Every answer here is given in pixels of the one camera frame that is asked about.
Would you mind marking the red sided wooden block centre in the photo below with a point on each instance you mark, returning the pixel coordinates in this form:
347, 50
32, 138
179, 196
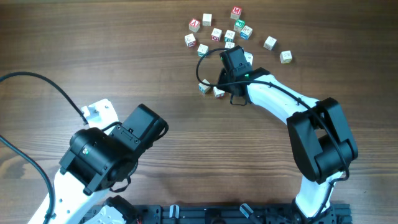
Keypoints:
216, 34

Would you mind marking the green sided wooden block lower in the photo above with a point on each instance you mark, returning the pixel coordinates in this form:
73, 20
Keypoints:
202, 50

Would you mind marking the plain wooden block top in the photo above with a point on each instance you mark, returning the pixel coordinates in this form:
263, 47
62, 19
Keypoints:
207, 19

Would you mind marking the green sided wooden block centre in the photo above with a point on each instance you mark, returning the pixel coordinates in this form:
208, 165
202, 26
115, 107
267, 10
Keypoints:
229, 36

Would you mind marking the red letter M block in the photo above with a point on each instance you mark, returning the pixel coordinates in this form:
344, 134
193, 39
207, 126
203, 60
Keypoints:
236, 12

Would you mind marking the green top wooden block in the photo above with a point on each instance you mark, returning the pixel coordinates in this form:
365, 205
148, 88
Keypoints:
238, 25

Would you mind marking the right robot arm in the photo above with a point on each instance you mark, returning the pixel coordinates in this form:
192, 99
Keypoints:
323, 145

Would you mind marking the red sided wooden block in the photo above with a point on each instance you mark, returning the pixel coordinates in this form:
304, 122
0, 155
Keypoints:
216, 34
190, 40

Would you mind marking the blue sided plain wooden block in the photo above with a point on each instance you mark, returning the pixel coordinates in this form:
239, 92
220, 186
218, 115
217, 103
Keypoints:
203, 86

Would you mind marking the red sided wooden block left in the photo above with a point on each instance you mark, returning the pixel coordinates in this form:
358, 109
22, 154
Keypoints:
190, 40

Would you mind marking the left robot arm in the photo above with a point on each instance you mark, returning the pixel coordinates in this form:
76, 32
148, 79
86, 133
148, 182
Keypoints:
98, 157

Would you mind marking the green sided wooden block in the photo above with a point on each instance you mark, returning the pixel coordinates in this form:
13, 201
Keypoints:
202, 50
229, 36

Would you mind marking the blue engraved wooden block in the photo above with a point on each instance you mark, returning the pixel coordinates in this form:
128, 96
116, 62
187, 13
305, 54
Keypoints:
229, 45

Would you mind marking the yellow engraved wooden block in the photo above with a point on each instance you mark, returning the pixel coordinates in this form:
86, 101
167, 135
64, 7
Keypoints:
286, 56

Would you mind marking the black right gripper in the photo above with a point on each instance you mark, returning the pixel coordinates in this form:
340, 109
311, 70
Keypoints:
223, 75

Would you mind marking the red letter A block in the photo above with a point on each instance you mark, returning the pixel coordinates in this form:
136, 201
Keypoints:
194, 25

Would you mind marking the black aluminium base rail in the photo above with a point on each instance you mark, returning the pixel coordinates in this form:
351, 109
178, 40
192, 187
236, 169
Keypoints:
273, 213

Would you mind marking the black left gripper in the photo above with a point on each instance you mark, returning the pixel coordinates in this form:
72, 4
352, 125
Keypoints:
125, 137

